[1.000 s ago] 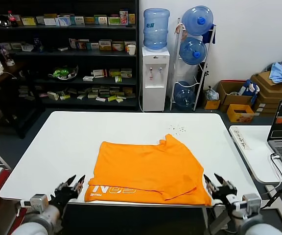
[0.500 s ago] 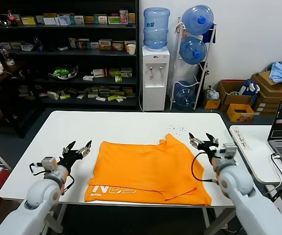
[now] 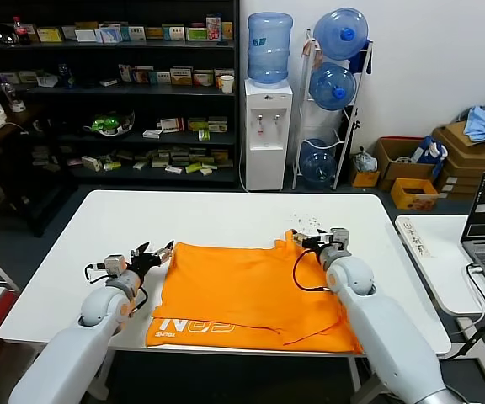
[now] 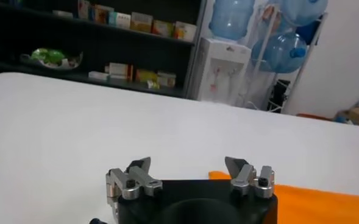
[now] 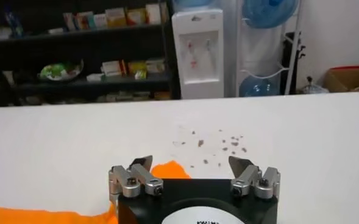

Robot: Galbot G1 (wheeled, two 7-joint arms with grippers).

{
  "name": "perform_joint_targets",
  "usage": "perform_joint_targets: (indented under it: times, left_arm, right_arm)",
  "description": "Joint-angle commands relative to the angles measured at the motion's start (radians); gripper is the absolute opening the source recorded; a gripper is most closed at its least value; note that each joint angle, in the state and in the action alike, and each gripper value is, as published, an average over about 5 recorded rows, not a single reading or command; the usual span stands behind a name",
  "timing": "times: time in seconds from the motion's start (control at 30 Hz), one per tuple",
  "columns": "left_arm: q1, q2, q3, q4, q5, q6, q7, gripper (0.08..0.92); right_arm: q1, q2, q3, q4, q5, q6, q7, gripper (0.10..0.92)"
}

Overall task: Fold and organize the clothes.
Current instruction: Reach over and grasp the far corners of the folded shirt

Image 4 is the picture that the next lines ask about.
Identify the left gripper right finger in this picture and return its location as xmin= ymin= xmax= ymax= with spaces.
xmin=224 ymin=156 xmax=275 ymax=200

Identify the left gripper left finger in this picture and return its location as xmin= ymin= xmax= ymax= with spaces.
xmin=105 ymin=156 xmax=163 ymax=206

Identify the orange t-shirt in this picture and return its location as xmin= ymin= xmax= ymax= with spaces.
xmin=208 ymin=170 xmax=359 ymax=224

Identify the small yellow green box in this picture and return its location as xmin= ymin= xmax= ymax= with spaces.
xmin=146 ymin=79 xmax=161 ymax=90

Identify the green yellow medicine box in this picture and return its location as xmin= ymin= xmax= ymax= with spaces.
xmin=135 ymin=69 xmax=159 ymax=84

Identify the white green medicine box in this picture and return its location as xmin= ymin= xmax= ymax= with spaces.
xmin=157 ymin=71 xmax=177 ymax=88

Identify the white water dispenser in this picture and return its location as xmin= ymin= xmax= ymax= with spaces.
xmin=196 ymin=37 xmax=252 ymax=106

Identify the white red medicine box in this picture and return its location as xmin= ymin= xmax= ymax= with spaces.
xmin=108 ymin=61 xmax=134 ymax=82

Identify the flat white medicine box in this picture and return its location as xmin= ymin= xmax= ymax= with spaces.
xmin=88 ymin=70 xmax=110 ymax=82

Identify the white metal jug rack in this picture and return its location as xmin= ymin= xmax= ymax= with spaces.
xmin=242 ymin=0 xmax=329 ymax=114

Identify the blue water jug blue cap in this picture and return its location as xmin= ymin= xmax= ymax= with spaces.
xmin=251 ymin=31 xmax=309 ymax=74
xmin=266 ymin=0 xmax=329 ymax=29

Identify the black shelf unit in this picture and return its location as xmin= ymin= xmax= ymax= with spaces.
xmin=0 ymin=0 xmax=210 ymax=100

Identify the bowl with green packets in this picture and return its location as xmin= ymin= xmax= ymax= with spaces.
xmin=20 ymin=47 xmax=84 ymax=71

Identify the labelled blue water jug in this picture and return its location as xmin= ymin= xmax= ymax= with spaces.
xmin=208 ymin=0 xmax=256 ymax=41

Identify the teal white medicine box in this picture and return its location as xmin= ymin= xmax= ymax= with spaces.
xmin=108 ymin=11 xmax=132 ymax=30

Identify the tilted white medicine box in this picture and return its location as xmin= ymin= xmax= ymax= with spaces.
xmin=77 ymin=0 xmax=90 ymax=19

